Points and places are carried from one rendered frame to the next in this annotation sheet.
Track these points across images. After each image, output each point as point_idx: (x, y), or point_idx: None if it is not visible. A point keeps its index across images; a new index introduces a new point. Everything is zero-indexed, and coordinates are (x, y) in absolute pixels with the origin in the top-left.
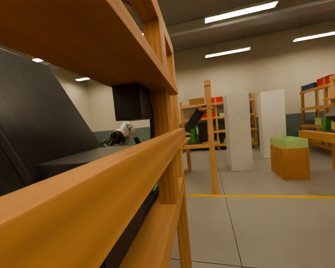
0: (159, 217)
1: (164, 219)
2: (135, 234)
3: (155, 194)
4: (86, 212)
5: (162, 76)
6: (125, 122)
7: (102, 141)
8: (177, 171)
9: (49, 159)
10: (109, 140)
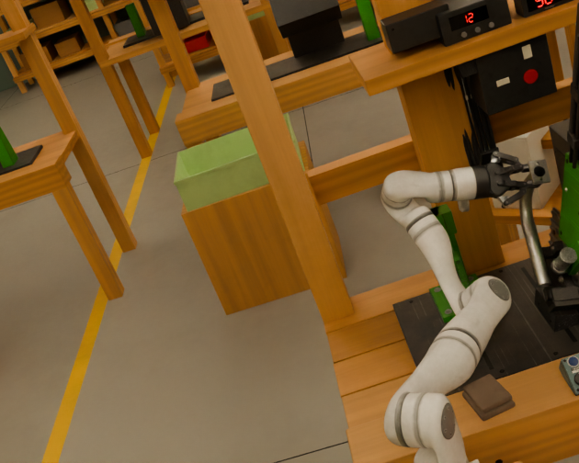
0: (545, 242)
1: (549, 236)
2: None
3: (479, 275)
4: None
5: None
6: (403, 170)
7: (545, 161)
8: (346, 290)
9: None
10: (524, 164)
